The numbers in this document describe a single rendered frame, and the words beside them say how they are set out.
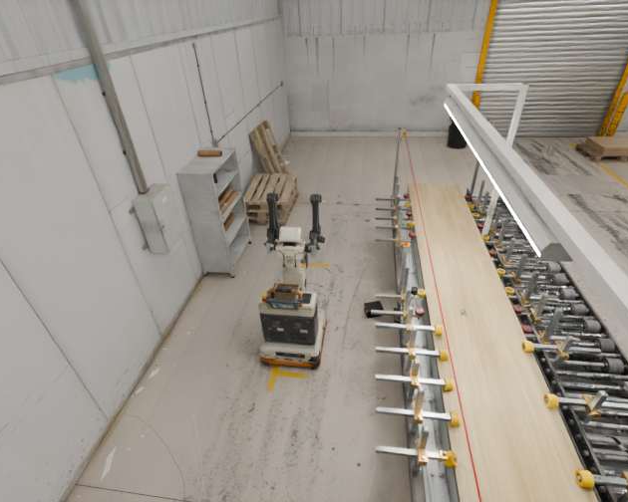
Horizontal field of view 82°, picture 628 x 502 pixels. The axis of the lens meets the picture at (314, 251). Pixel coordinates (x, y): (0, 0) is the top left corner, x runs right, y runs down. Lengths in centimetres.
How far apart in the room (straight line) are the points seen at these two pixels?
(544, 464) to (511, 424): 25
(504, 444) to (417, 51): 890
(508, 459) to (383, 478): 113
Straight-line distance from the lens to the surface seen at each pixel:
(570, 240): 148
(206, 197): 460
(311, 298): 347
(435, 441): 293
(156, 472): 373
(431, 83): 1034
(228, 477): 352
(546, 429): 289
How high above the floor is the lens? 315
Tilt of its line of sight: 35 degrees down
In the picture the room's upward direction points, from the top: 3 degrees counter-clockwise
